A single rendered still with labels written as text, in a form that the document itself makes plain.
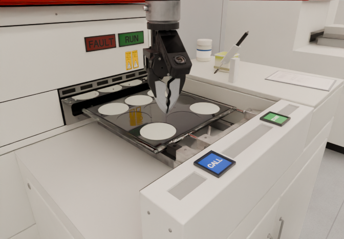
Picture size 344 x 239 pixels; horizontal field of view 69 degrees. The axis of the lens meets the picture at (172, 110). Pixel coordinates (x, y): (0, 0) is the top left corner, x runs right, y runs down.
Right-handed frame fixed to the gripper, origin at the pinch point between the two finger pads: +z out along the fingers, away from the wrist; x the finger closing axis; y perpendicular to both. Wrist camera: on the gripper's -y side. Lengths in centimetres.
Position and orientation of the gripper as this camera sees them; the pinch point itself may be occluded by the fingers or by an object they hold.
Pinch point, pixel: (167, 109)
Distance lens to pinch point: 61.4
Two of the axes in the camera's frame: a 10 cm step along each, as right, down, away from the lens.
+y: -3.7, -3.7, 8.5
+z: 0.0, 9.1, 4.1
